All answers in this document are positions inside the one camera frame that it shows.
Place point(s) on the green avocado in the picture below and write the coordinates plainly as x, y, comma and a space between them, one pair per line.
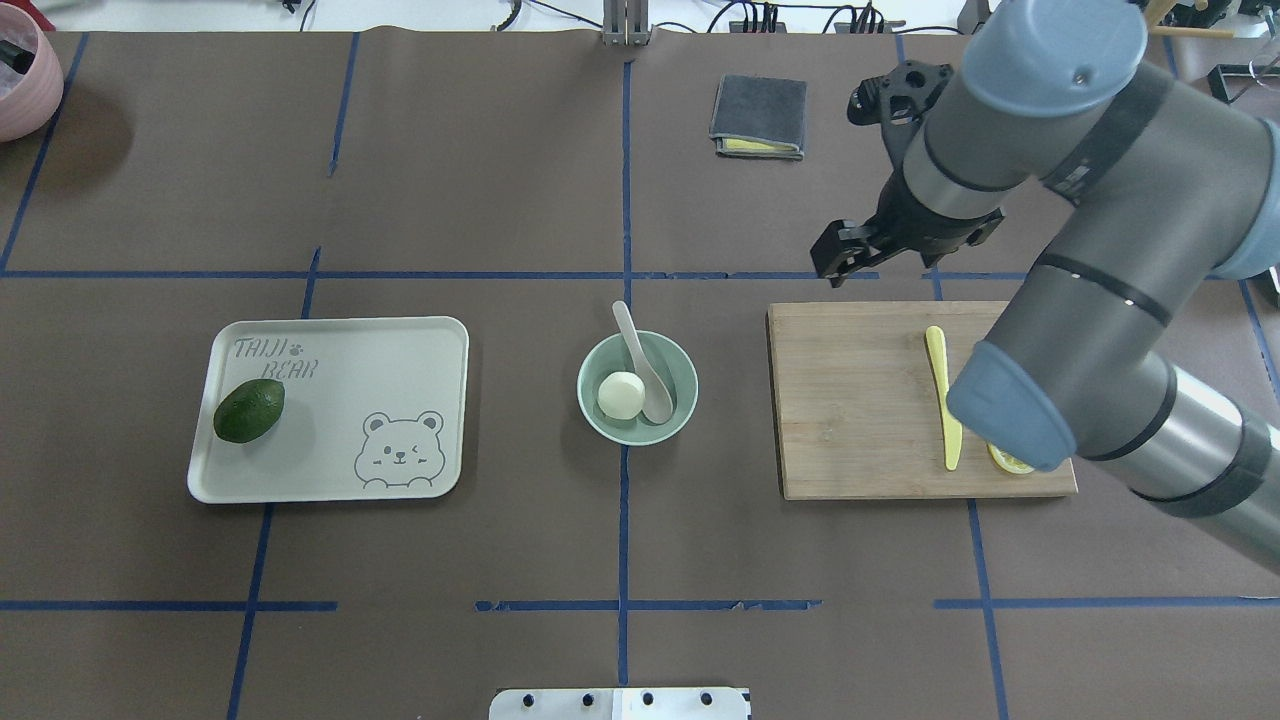
249, 411

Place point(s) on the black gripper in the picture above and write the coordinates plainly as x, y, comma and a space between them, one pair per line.
912, 229

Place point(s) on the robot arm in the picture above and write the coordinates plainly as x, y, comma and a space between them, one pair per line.
1168, 186

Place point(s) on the aluminium frame post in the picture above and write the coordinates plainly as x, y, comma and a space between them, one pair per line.
626, 23

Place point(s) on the mint green bowl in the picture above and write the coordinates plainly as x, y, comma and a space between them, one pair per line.
673, 365

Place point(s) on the white bear tray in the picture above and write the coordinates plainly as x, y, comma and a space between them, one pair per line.
374, 409

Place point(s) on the wooden cutting board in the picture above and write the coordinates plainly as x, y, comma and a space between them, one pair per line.
857, 413

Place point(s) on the yellow sponge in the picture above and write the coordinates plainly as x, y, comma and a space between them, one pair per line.
741, 148

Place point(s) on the pink bowl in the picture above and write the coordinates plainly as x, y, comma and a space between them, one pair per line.
32, 75

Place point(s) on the yellow plastic knife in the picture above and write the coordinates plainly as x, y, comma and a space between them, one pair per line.
952, 429

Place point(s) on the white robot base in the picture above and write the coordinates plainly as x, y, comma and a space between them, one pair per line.
708, 702

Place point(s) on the white ceramic spoon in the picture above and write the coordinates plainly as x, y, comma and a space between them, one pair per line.
658, 405

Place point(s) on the lemon slice front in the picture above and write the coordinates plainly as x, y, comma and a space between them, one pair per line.
1008, 463

